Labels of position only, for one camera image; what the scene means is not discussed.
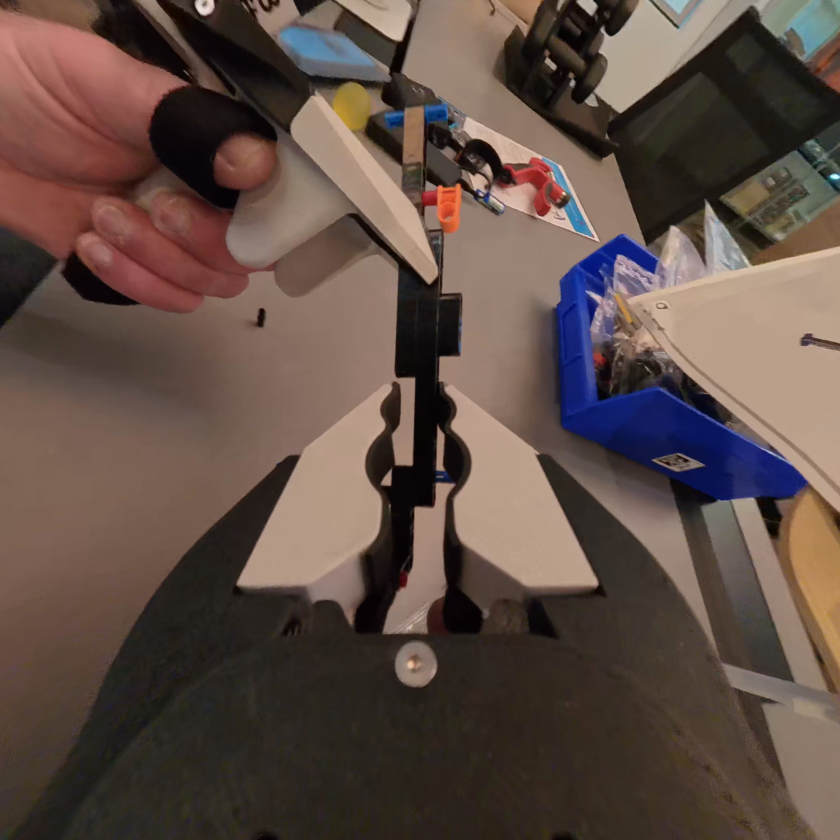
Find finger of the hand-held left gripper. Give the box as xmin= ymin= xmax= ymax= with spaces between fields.
xmin=274 ymin=220 xmax=380 ymax=298
xmin=290 ymin=94 xmax=441 ymax=286

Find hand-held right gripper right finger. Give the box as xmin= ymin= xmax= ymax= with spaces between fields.
xmin=438 ymin=382 xmax=601 ymax=621

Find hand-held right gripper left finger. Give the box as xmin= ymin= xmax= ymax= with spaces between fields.
xmin=235 ymin=382 xmax=403 ymax=627

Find black toy beam assembly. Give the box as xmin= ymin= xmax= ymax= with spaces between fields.
xmin=384 ymin=104 xmax=465 ymax=631

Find grey desk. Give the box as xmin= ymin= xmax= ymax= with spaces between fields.
xmin=0 ymin=0 xmax=723 ymax=840

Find person's left hand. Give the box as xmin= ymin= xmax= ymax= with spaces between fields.
xmin=0 ymin=12 xmax=281 ymax=315

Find black rectangular box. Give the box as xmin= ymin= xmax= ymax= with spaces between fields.
xmin=364 ymin=110 xmax=464 ymax=189

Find blue foam pad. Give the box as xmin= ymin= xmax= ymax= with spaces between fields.
xmin=277 ymin=22 xmax=390 ymax=85

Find yellow ball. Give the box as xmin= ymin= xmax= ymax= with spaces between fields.
xmin=331 ymin=80 xmax=373 ymax=132

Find blue storage bin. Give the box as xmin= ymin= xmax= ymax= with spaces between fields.
xmin=556 ymin=234 xmax=810 ymax=504

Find red clamp tool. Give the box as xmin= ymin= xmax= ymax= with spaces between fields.
xmin=503 ymin=157 xmax=574 ymax=218

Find printed paper sheet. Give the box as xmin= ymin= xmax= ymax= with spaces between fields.
xmin=436 ymin=98 xmax=601 ymax=243

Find black dumbbell rack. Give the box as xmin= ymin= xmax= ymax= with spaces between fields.
xmin=503 ymin=0 xmax=642 ymax=159

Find plastic bags of parts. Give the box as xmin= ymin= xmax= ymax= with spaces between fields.
xmin=588 ymin=200 xmax=752 ymax=421

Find round wooden board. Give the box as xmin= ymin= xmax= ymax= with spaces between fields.
xmin=780 ymin=488 xmax=840 ymax=691

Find black monitor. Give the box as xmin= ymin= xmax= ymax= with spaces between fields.
xmin=606 ymin=8 xmax=840 ymax=248

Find white adjacent table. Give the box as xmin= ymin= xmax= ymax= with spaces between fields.
xmin=672 ymin=486 xmax=840 ymax=840

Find black curved strap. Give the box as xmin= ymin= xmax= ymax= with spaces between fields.
xmin=458 ymin=137 xmax=504 ymax=182

